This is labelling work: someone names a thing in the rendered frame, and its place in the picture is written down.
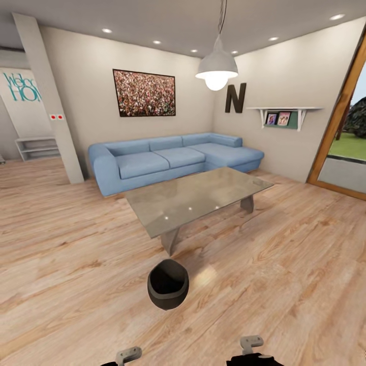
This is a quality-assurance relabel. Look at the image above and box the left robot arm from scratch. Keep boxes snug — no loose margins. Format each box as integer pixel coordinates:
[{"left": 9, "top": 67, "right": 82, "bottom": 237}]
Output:
[{"left": 101, "top": 346, "right": 142, "bottom": 366}]

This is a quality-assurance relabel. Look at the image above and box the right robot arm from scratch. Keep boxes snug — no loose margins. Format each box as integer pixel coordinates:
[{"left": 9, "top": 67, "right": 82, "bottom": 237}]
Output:
[{"left": 226, "top": 335, "right": 283, "bottom": 366}]

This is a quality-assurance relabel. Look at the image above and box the cauldron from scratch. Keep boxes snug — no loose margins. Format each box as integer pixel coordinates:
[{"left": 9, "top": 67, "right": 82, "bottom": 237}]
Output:
[{"left": 147, "top": 259, "right": 189, "bottom": 311}]

